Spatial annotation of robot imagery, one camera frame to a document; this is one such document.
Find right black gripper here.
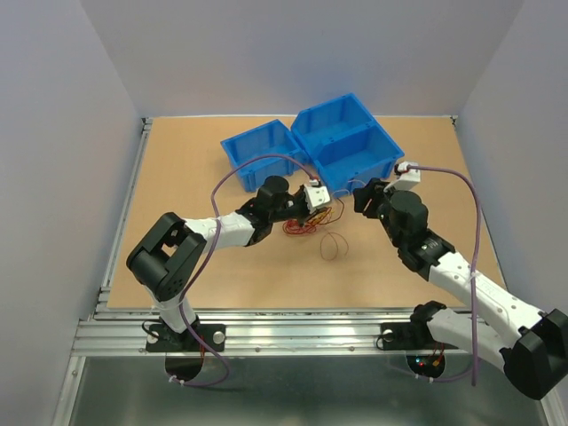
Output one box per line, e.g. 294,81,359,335
353,177,408,248

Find red wires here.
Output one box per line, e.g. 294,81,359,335
282,199,343,239

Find small blue plastic bin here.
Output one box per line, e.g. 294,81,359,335
221,120,307,193

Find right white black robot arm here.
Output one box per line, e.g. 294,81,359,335
353,178,567,400

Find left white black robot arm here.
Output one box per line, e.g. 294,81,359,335
126,176,331,350

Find large blue divided bin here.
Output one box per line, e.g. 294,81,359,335
291,93,404,194

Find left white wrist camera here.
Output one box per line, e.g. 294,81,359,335
304,185,331,213

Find loose red wire loop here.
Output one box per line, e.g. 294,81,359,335
319,231,349,263

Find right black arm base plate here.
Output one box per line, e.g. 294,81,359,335
375,322,442,351

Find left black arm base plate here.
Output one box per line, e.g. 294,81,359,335
141,320,226,353

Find aluminium extrusion rail frame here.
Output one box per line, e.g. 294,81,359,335
51,115,568,426

